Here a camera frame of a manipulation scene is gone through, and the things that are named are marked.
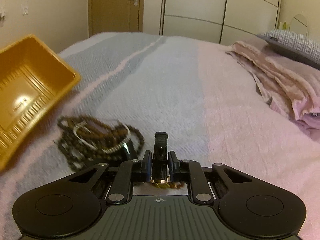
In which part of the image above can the striped woven bedspread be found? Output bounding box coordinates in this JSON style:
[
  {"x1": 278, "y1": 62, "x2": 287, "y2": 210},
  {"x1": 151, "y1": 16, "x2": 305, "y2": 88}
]
[{"x1": 1, "y1": 33, "x2": 319, "y2": 239}]

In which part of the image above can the folded pink blanket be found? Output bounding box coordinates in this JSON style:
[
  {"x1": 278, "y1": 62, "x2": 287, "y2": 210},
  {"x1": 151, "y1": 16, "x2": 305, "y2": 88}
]
[{"x1": 227, "y1": 41, "x2": 319, "y2": 141}]

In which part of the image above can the orange plastic tray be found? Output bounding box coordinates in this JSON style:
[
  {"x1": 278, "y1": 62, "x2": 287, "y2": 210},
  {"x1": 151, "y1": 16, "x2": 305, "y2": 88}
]
[{"x1": 1, "y1": 34, "x2": 81, "y2": 170}]

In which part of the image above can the blue checked pillow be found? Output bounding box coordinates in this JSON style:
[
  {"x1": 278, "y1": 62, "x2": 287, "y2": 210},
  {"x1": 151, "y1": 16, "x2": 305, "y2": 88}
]
[{"x1": 257, "y1": 29, "x2": 319, "y2": 68}]

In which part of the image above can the white wardrobe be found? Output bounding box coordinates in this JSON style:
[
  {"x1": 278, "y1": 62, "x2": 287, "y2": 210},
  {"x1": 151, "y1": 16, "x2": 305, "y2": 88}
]
[{"x1": 160, "y1": 0, "x2": 281, "y2": 46}]

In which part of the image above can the brown wooden door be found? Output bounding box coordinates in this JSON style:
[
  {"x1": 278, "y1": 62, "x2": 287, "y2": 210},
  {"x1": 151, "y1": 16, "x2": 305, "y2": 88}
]
[{"x1": 88, "y1": 0, "x2": 144, "y2": 36}]

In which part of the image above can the dark wooden bead necklace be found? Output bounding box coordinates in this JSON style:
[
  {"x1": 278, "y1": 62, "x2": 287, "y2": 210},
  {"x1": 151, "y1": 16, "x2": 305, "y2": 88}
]
[{"x1": 56, "y1": 114, "x2": 146, "y2": 173}]

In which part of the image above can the small brown bead bracelet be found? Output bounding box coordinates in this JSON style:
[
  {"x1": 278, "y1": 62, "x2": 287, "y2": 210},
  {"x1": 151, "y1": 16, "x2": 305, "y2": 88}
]
[{"x1": 150, "y1": 180, "x2": 187, "y2": 191}]

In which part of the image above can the white pearl bracelet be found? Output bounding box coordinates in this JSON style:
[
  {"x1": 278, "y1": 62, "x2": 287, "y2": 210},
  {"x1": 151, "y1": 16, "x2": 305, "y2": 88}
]
[{"x1": 73, "y1": 121, "x2": 131, "y2": 153}]

